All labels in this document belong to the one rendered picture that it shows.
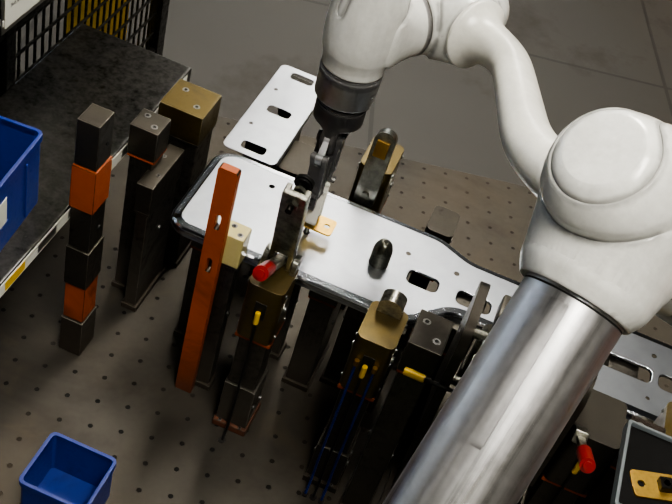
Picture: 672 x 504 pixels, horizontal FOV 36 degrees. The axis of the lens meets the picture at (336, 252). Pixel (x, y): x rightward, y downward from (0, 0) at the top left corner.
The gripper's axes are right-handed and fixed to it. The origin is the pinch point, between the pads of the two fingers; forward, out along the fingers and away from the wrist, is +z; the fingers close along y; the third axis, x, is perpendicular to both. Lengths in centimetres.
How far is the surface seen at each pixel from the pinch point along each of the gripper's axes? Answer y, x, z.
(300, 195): -17.0, -0.9, -14.8
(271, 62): 182, 60, 106
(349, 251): -0.4, -7.9, 6.7
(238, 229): -12.4, 7.6, 0.1
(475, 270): 7.1, -27.7, 6.7
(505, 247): 52, -34, 37
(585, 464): -36, -48, -9
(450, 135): 182, -9, 106
